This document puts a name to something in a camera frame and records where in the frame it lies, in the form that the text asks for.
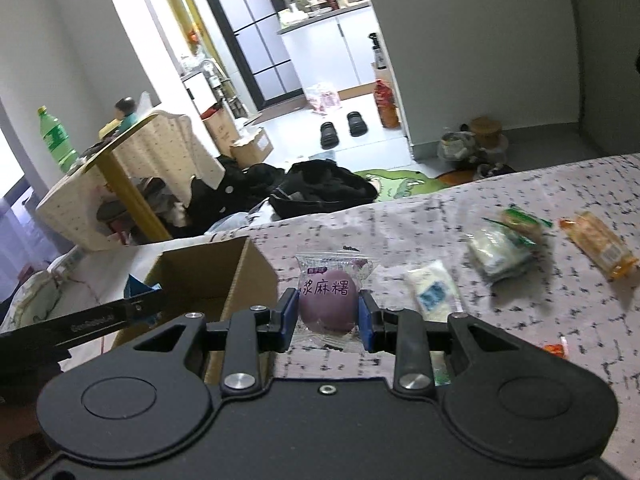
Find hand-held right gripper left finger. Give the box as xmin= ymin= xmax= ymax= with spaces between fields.
xmin=132 ymin=287 xmax=300 ymax=392

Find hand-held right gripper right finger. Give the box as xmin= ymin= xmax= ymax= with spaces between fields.
xmin=359 ymin=290 xmax=540 ymax=392

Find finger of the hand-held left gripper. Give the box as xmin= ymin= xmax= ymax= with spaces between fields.
xmin=122 ymin=292 xmax=166 ymax=323

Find blue snack packet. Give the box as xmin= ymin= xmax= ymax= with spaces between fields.
xmin=125 ymin=274 xmax=163 ymax=321

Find purple mochi packet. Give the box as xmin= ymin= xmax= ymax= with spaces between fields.
xmin=292 ymin=250 xmax=378 ymax=353

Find white blue-label snack packet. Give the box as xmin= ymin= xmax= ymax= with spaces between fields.
xmin=405 ymin=260 xmax=463 ymax=323

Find white green snack packet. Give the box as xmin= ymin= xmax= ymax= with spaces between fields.
xmin=467 ymin=225 xmax=533 ymax=286

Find green beige snack packet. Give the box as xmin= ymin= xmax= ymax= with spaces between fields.
xmin=482 ymin=205 xmax=551 ymax=246

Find small orange snack packet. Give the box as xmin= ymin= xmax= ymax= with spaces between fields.
xmin=542 ymin=337 xmax=571 ymax=361

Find long orange snack packet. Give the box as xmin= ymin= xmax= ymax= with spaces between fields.
xmin=557 ymin=210 xmax=636 ymax=281

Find yellow wooden table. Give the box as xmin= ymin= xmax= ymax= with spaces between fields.
xmin=90 ymin=115 xmax=173 ymax=243

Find black bag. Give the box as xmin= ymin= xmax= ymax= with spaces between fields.
xmin=269 ymin=160 xmax=378 ymax=220

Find green floor mat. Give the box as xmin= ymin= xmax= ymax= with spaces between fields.
xmin=352 ymin=167 xmax=446 ymax=203

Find black jacket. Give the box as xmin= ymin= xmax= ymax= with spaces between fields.
xmin=187 ymin=155 xmax=286 ymax=228

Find table with dotted cloth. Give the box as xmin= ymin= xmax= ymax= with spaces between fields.
xmin=35 ymin=110 xmax=226 ymax=253

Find low cardboard floor box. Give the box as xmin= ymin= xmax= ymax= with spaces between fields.
xmin=230 ymin=127 xmax=275 ymax=166

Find green soda bottle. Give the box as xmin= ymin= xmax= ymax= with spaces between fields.
xmin=37 ymin=106 xmax=81 ymax=173

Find cartoon figurine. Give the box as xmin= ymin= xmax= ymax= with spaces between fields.
xmin=112 ymin=96 xmax=141 ymax=136

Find tall cardboard box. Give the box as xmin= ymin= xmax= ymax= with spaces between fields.
xmin=200 ymin=102 xmax=241 ymax=156

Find clear plastic bag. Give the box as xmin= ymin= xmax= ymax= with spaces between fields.
xmin=439 ymin=130 xmax=476 ymax=161

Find pink plastic bag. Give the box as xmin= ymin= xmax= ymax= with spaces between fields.
xmin=305 ymin=84 xmax=343 ymax=113

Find brown lidded jar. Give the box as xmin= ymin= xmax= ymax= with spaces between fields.
xmin=470 ymin=116 xmax=508 ymax=153

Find black spray bottle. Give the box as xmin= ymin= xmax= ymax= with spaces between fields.
xmin=369 ymin=32 xmax=388 ymax=71

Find white kitchen cabinet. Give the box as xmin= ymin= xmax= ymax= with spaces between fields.
xmin=277 ymin=4 xmax=381 ymax=93

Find black framed glass door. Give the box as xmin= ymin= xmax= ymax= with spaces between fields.
xmin=192 ymin=0 xmax=306 ymax=111

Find countertop bottles and jars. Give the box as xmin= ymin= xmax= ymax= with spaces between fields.
xmin=280 ymin=0 xmax=361 ymax=18

